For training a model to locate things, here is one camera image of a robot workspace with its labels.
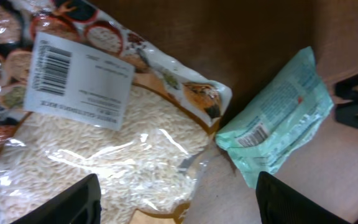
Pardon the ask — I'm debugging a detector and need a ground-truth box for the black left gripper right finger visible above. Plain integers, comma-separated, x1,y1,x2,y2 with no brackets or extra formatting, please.
255,171,349,224

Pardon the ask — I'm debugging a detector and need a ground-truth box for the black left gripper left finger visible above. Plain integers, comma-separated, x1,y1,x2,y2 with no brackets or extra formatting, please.
12,174,102,224

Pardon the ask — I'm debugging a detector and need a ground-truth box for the teal wet wipes pack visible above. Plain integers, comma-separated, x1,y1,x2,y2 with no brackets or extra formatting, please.
215,47,334,189

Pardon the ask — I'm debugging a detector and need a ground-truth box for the beige seed pouch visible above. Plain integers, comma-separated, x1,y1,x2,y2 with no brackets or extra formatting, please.
0,0,232,223

